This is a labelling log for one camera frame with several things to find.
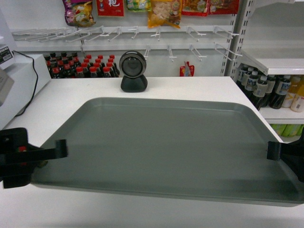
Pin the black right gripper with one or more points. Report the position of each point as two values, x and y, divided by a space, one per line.
291 153

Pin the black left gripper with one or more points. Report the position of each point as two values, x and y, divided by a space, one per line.
18 158

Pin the silver grey rectangular tray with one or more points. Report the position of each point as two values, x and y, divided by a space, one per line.
179 149

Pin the white checkout counter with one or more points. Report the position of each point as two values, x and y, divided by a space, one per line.
34 207

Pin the dark soy sauce bottle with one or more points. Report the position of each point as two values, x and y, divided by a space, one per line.
259 92

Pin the white cash register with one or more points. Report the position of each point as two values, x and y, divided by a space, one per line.
22 76

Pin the black round barcode scanner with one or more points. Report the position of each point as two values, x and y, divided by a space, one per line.
133 65

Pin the red pouch snack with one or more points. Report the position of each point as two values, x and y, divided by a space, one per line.
187 69

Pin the yellow hanging snack bag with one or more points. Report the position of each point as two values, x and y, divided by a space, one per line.
165 12

